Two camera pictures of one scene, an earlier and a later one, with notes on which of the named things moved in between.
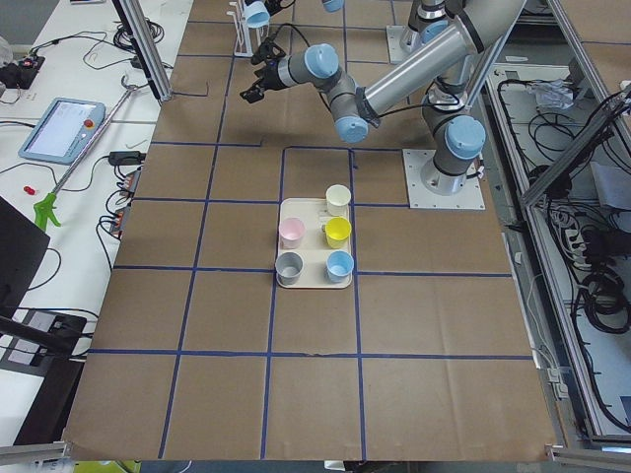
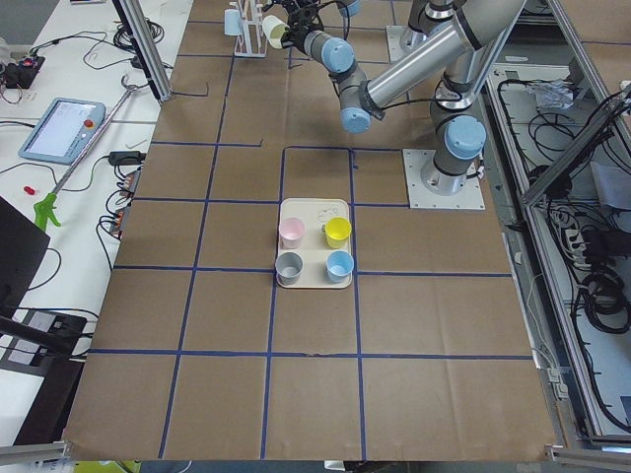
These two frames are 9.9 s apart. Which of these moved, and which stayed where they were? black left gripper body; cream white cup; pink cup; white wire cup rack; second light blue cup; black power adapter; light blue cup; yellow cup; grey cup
Moved: light blue cup; black left gripper body; cream white cup
Stayed: black power adapter; second light blue cup; pink cup; yellow cup; white wire cup rack; grey cup
